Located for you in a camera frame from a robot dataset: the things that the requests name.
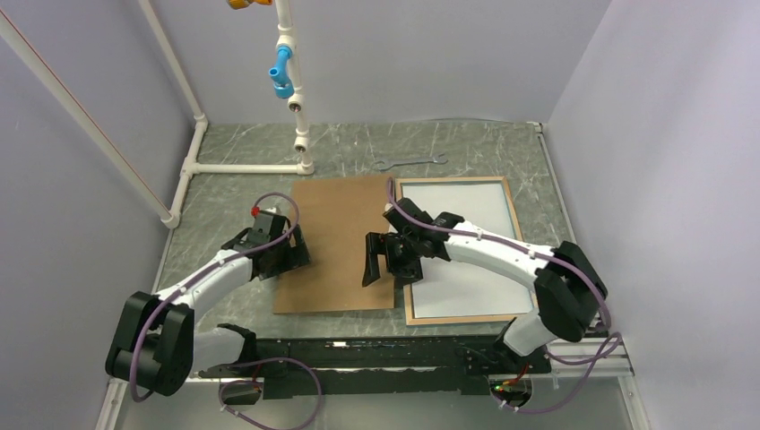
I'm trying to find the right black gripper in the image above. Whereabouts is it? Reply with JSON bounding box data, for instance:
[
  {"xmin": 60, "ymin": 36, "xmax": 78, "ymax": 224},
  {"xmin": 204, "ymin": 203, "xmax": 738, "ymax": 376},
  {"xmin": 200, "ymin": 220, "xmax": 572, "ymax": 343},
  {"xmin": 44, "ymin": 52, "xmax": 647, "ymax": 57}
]
[{"xmin": 360, "ymin": 232, "xmax": 421, "ymax": 288}]

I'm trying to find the brown wooden backing board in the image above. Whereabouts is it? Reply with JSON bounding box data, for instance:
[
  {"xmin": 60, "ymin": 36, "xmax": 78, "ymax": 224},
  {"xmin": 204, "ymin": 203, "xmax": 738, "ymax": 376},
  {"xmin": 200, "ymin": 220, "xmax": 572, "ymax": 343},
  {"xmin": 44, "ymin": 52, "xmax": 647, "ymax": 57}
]
[{"xmin": 272, "ymin": 175, "xmax": 394, "ymax": 314}]

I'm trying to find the landscape photo print board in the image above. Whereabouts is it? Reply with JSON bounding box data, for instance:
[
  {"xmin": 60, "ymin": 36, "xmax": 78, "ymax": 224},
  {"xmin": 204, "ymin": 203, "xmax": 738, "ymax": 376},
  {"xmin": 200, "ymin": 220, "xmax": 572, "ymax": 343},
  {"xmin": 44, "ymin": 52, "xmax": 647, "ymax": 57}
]
[{"xmin": 402, "ymin": 182, "xmax": 536, "ymax": 319}]

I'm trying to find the blue wooden picture frame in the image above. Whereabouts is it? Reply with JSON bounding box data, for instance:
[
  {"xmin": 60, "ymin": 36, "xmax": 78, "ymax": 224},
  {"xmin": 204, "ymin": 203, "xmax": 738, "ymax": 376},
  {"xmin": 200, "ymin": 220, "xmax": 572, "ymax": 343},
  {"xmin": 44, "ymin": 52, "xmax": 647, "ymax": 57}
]
[{"xmin": 393, "ymin": 175, "xmax": 540, "ymax": 326}]

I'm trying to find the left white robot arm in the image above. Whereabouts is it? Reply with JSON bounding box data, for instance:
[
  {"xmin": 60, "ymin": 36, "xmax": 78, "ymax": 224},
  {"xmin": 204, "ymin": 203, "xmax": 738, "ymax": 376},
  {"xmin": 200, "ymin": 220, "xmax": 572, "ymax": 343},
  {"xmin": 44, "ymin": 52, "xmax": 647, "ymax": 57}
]
[{"xmin": 105, "ymin": 211, "xmax": 310, "ymax": 396}]

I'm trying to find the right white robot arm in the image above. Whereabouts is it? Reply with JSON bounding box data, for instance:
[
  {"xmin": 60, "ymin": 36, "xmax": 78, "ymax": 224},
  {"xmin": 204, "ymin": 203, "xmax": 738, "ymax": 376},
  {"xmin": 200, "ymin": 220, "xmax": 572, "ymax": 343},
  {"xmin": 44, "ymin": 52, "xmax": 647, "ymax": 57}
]
[{"xmin": 362, "ymin": 198, "xmax": 608, "ymax": 372}]

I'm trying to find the white pvc pipe structure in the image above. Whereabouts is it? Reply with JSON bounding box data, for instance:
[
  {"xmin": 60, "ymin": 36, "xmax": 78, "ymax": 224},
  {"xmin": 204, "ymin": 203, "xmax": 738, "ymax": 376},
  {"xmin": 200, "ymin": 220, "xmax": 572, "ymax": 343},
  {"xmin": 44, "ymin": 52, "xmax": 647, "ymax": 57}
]
[{"xmin": 0, "ymin": 0, "xmax": 317, "ymax": 230}]

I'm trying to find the blue pipe fitting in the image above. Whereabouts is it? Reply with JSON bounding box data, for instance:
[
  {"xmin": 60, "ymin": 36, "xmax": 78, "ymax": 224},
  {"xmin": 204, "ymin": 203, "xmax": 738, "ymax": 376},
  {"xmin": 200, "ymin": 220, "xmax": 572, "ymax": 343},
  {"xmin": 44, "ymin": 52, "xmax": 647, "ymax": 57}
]
[{"xmin": 269, "ymin": 46, "xmax": 295, "ymax": 99}]

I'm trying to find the orange pipe fitting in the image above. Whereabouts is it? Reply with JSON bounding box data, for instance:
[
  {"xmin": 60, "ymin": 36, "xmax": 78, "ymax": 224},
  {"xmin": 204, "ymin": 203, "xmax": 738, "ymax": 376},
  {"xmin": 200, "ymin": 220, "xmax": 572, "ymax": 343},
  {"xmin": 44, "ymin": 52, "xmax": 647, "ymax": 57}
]
[{"xmin": 227, "ymin": 0, "xmax": 273, "ymax": 10}]

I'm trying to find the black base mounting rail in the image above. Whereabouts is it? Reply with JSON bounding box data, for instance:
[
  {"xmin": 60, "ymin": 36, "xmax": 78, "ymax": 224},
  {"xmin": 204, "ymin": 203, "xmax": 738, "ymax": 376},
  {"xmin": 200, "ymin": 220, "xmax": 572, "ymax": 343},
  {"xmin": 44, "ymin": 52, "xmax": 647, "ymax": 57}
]
[{"xmin": 200, "ymin": 335, "xmax": 552, "ymax": 400}]

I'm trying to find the aluminium extrusion frame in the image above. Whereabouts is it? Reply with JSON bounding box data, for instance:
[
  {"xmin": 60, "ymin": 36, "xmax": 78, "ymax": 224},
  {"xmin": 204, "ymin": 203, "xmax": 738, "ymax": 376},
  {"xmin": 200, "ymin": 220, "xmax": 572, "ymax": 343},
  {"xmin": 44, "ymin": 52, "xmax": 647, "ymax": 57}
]
[{"xmin": 97, "ymin": 336, "xmax": 651, "ymax": 429}]

